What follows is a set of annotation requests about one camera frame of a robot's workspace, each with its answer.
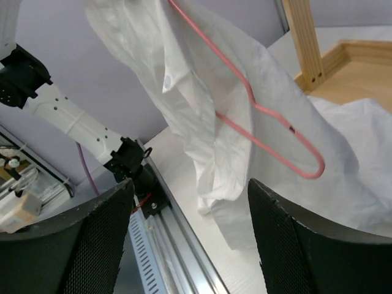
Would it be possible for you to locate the left aluminium frame post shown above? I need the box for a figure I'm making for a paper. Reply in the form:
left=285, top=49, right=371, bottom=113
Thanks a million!
left=1, top=126, right=75, bottom=198

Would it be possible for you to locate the pink wire hanger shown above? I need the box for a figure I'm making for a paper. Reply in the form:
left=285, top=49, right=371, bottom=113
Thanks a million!
left=167, top=0, right=326, bottom=180

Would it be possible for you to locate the slotted grey cable duct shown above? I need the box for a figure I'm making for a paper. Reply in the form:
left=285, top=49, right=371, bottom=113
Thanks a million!
left=128, top=211, right=167, bottom=294

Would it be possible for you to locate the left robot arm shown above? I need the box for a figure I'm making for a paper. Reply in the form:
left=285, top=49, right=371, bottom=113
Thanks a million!
left=1, top=1, right=157, bottom=197

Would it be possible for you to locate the white shirt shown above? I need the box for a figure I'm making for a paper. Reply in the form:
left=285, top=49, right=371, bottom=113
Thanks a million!
left=85, top=1, right=391, bottom=250

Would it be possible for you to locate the aluminium mounting rail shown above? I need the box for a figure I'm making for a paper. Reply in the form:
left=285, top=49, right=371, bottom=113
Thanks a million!
left=146, top=157, right=229, bottom=293

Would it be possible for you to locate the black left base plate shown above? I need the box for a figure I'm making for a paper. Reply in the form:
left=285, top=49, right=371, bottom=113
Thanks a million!
left=141, top=185, right=172, bottom=219

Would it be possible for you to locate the beige power adapter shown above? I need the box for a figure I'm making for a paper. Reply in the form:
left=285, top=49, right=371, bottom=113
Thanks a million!
left=1, top=191, right=43, bottom=233

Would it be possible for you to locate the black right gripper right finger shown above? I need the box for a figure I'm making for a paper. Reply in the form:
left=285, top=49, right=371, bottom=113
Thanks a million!
left=247, top=178, right=391, bottom=293

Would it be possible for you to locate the wooden clothes rack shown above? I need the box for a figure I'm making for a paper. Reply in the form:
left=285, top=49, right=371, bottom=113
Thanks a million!
left=283, top=1, right=391, bottom=111

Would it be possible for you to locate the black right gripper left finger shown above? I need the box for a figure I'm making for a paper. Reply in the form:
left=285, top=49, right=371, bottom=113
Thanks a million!
left=1, top=179, right=134, bottom=294

